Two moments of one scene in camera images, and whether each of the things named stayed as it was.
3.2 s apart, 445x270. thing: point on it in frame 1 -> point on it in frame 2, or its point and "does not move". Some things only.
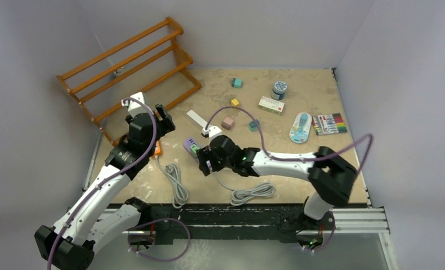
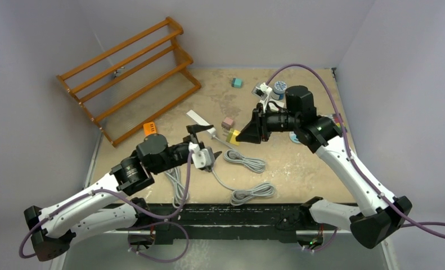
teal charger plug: (237, 82) does not move
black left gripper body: (163, 126) -> (187, 139)
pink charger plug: (227, 122) does not move
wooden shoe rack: (124, 85) does not move
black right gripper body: (206, 154) -> (265, 126)
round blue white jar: (279, 89) does not move
